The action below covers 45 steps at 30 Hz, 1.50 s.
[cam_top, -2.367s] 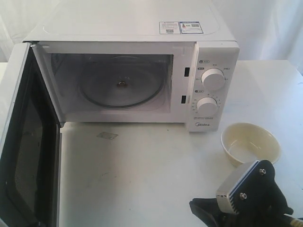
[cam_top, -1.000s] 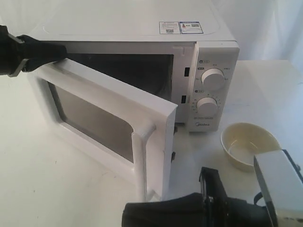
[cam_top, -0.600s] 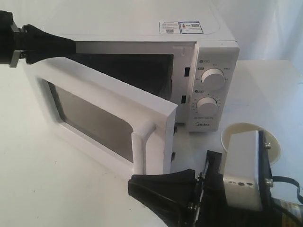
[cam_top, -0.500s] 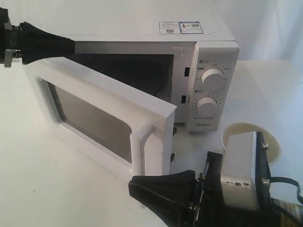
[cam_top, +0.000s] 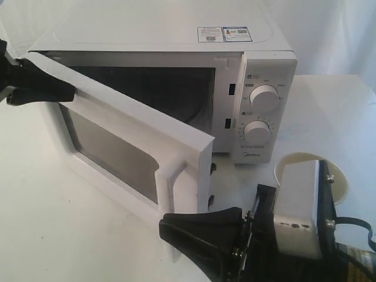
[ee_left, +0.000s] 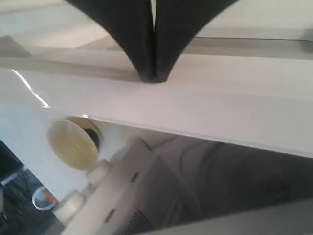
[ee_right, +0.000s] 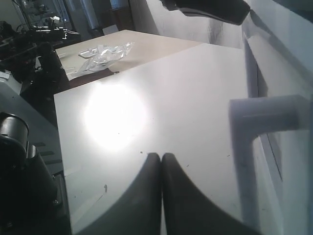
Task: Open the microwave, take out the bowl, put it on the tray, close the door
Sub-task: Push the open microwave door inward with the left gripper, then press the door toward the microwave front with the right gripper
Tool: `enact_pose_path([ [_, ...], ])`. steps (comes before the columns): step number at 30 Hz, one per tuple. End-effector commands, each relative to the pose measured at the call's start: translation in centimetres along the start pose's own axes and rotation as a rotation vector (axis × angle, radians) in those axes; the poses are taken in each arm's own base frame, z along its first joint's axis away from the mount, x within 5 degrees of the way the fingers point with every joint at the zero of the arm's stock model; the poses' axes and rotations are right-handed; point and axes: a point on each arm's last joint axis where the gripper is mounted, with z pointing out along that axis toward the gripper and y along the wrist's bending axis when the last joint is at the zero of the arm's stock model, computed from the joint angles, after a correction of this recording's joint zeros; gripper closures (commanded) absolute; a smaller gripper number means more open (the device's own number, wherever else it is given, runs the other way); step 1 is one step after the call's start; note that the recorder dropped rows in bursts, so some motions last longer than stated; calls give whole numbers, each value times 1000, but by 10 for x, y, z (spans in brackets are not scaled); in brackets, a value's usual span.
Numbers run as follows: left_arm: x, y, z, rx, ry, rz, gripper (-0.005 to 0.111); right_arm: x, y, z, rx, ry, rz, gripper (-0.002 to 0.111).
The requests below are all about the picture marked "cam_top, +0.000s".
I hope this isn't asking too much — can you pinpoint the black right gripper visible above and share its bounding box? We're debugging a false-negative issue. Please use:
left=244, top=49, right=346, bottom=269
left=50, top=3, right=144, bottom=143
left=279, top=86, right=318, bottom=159
left=159, top=184, right=278, bottom=281

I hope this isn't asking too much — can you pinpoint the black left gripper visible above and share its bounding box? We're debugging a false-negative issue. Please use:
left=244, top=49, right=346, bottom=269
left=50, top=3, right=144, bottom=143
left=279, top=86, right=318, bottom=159
left=1, top=39, right=75, bottom=106

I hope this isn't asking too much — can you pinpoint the white microwave door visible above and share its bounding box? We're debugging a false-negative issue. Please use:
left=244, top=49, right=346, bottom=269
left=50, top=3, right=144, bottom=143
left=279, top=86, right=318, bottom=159
left=26, top=52, right=214, bottom=229

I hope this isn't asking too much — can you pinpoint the cream ceramic bowl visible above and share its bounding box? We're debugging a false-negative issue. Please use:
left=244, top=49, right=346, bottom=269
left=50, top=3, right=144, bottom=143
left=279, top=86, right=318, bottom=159
left=273, top=152, right=348, bottom=205

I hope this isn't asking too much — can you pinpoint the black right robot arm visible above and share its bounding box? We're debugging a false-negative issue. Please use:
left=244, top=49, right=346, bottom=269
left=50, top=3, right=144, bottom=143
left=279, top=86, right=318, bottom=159
left=159, top=184, right=375, bottom=281

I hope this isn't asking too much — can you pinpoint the glass microwave turntable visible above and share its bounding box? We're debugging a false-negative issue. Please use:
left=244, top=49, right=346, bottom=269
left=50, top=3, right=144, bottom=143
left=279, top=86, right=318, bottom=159
left=182, top=88, right=213, bottom=134

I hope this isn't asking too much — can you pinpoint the white microwave oven body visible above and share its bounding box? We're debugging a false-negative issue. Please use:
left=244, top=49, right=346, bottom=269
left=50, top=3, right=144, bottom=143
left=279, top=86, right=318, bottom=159
left=31, top=14, right=297, bottom=164

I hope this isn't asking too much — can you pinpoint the lower white control knob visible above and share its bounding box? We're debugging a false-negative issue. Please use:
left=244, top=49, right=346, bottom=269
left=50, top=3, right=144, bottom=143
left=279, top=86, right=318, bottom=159
left=243, top=120, right=271, bottom=144

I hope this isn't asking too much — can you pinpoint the white control knob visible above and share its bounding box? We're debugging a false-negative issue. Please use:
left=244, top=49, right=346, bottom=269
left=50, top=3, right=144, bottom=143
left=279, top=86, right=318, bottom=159
left=243, top=120, right=271, bottom=144
left=249, top=85, right=280, bottom=112

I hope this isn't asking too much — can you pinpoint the upper white control knob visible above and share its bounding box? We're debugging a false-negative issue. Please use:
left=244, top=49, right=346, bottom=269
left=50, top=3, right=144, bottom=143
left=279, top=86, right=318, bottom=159
left=249, top=85, right=280, bottom=112

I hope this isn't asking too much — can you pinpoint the blue white warning sticker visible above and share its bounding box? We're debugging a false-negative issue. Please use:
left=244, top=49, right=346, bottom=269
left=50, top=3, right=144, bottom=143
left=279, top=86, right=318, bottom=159
left=197, top=26, right=253, bottom=43

